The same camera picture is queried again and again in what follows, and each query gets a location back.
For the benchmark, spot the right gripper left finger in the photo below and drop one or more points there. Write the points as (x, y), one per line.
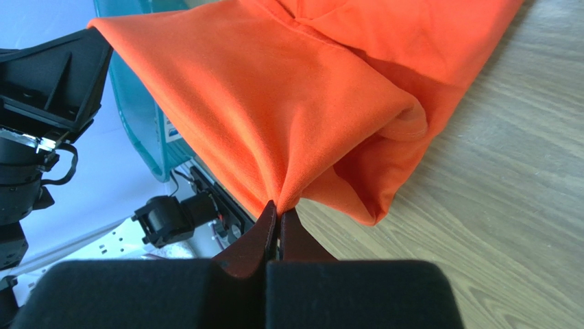
(250, 253)

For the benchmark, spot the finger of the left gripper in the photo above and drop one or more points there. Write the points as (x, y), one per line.
(57, 85)

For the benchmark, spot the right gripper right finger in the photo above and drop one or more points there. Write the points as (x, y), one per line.
(297, 244)

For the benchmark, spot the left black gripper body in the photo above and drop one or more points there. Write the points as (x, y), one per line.
(24, 160)

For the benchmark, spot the orange t-shirt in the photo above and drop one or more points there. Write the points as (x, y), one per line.
(333, 101)

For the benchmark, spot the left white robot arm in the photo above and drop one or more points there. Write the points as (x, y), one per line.
(163, 220)

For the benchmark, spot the clear blue plastic bin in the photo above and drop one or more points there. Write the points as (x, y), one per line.
(151, 133)

